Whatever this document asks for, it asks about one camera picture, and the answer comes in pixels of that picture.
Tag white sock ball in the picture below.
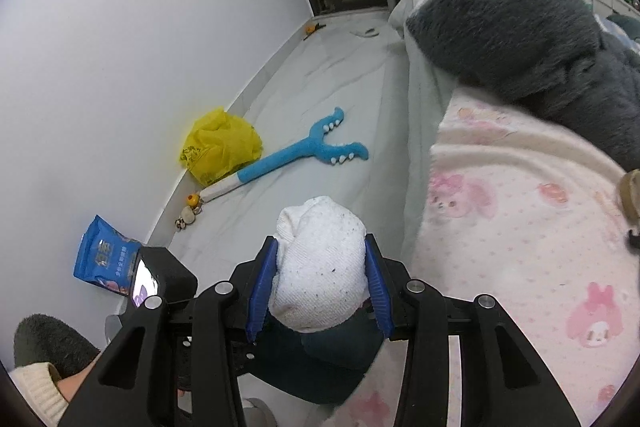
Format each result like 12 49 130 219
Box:
269 196 369 334

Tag cardboard tape roll core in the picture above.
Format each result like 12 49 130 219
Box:
618 169 640 225

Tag dark teal trash bin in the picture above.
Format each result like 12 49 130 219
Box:
250 307 384 405

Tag left hand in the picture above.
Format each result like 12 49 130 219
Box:
55 355 101 403

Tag blue snack bag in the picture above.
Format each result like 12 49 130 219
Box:
73 216 142 296

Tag yellow plastic bag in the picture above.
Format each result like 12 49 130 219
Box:
179 107 262 187

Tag blue plush slingshot toy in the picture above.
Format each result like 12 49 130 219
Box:
198 107 369 204

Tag cream knit sleeve cuff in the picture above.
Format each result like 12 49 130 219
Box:
9 362 68 427

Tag pink cartoon print blanket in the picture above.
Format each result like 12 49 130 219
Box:
319 83 640 427

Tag grey mattress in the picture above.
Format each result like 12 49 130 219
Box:
388 0 457 261

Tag orange black floor item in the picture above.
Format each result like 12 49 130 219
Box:
304 23 326 40

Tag white floor slipper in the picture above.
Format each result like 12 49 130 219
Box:
355 28 380 38

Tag dark grey fleece blanket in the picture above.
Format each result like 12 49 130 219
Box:
407 0 639 171

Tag small duck keychain toys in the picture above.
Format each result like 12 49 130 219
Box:
175 193 202 231

